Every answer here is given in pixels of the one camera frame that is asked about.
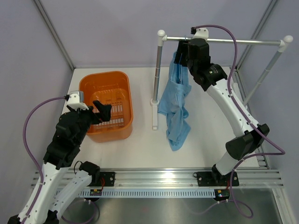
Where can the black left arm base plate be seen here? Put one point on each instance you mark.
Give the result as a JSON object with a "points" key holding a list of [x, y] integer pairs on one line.
{"points": [[106, 179]]}

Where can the light blue shorts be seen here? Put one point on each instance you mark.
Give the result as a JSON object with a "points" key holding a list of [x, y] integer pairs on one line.
{"points": [[172, 105]]}

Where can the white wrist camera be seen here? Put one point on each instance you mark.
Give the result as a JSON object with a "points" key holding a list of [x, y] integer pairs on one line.
{"points": [[76, 101], [200, 33]]}

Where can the orange plastic basket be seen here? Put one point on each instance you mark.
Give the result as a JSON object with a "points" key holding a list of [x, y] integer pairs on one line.
{"points": [[109, 94]]}

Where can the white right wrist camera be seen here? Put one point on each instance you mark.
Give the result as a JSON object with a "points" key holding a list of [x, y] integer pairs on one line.
{"points": [[200, 33]]}

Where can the blue wire hanger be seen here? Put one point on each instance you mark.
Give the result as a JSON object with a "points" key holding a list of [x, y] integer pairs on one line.
{"points": [[184, 38]]}

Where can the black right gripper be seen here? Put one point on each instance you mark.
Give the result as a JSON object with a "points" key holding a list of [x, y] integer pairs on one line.
{"points": [[182, 48]]}

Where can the aluminium mounting rail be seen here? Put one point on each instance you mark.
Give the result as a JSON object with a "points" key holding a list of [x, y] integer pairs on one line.
{"points": [[183, 178]]}

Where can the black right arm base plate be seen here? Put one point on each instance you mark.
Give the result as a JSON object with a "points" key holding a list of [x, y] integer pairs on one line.
{"points": [[214, 179]]}

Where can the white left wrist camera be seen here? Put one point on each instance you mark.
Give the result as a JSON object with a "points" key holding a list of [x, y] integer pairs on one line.
{"points": [[76, 101]]}

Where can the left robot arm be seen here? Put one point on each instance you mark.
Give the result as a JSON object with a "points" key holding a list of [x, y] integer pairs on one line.
{"points": [[44, 205]]}

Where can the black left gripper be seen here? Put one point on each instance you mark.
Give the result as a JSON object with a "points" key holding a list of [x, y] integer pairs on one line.
{"points": [[105, 115]]}

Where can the white slotted cable duct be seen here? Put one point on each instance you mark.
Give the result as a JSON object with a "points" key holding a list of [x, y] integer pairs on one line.
{"points": [[149, 193]]}

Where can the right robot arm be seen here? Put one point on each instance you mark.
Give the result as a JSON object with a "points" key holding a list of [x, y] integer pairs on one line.
{"points": [[248, 132]]}

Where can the silver clothes rack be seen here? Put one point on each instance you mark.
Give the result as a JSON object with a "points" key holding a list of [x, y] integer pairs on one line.
{"points": [[162, 37]]}

